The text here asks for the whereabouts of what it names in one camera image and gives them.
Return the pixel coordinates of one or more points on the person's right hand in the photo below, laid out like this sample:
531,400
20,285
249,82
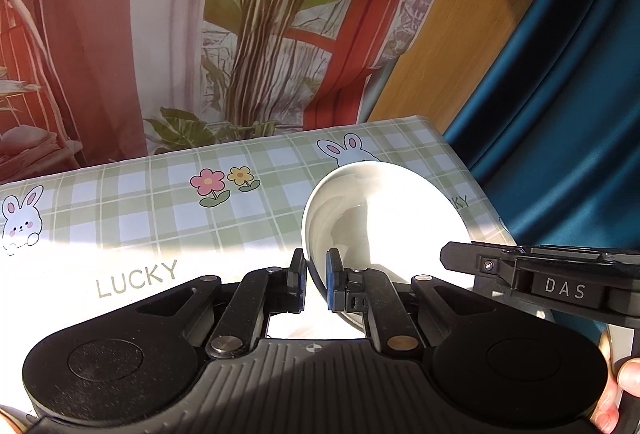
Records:
627,379

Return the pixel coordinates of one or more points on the wooden wall panel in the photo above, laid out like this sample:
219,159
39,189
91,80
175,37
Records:
450,24

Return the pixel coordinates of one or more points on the checked rabbit print tablecloth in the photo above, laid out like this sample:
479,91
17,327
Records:
150,214

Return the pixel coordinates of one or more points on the blue curtain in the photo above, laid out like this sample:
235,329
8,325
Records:
560,89

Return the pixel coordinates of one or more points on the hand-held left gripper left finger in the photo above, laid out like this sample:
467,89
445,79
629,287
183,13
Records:
298,285

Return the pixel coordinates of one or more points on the printed room scene wall tapestry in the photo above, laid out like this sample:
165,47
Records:
200,24

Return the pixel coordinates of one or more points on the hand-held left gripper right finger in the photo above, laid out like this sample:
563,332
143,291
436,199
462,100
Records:
332,281

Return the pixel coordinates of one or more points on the white patterned bowl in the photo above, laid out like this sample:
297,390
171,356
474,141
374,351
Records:
390,214

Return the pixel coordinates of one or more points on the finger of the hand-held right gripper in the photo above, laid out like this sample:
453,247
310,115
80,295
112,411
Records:
475,259

